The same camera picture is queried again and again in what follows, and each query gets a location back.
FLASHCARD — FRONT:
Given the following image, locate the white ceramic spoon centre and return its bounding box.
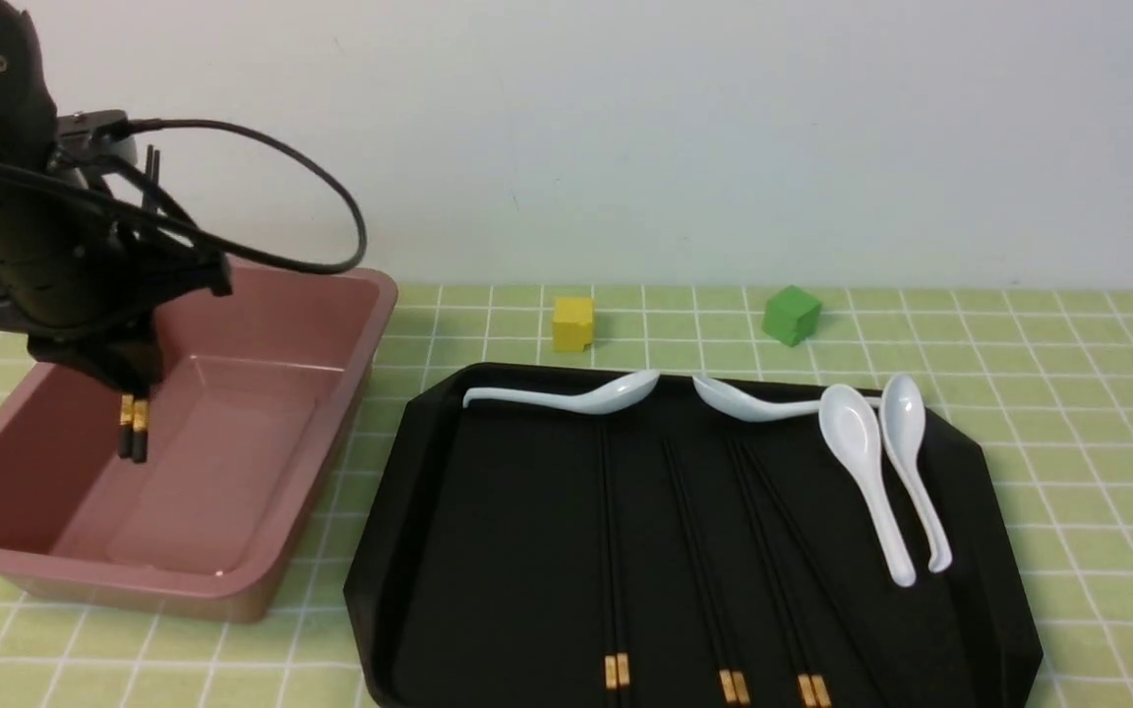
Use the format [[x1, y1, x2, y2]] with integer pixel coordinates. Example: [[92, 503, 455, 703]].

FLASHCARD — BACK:
[[691, 374, 881, 424]]

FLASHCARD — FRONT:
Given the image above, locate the green wooden cube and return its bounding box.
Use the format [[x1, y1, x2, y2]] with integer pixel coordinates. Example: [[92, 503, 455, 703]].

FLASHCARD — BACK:
[[761, 285, 823, 348]]

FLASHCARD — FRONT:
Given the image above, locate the black chopstick gold band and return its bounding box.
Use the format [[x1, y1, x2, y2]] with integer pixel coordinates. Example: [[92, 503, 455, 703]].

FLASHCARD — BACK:
[[727, 438, 821, 707], [661, 438, 741, 707], [671, 440, 751, 707], [131, 145, 160, 463], [595, 423, 623, 707], [742, 445, 833, 707], [117, 394, 135, 460], [603, 423, 634, 707]]

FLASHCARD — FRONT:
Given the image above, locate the white ceramic spoon far left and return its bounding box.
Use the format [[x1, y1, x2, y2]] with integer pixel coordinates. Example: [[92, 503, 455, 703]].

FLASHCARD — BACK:
[[462, 369, 662, 416]]

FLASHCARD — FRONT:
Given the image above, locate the pink rectangular plastic bin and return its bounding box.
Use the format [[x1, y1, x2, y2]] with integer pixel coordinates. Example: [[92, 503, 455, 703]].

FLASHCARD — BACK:
[[0, 265, 397, 623]]

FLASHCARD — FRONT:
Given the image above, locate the white ceramic spoon far right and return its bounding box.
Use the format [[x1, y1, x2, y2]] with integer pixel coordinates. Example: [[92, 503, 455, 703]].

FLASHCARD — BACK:
[[877, 375, 953, 573]]

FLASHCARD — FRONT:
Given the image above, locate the black cable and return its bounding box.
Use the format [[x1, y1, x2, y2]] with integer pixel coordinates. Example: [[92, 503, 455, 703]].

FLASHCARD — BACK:
[[0, 116, 368, 276]]

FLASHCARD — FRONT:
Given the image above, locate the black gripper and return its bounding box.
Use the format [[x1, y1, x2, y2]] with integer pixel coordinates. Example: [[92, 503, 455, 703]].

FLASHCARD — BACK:
[[0, 148, 233, 399]]

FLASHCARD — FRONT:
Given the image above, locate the white ceramic spoon large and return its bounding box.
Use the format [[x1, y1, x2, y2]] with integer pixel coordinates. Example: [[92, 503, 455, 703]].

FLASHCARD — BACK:
[[818, 383, 917, 588]]

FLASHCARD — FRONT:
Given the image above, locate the yellow wooden cube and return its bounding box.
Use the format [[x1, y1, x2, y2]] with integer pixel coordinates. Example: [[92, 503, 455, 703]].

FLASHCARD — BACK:
[[552, 296, 595, 353]]

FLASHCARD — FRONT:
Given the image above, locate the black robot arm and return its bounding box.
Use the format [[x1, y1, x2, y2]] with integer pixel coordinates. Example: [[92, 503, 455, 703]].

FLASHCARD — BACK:
[[0, 1, 232, 399]]

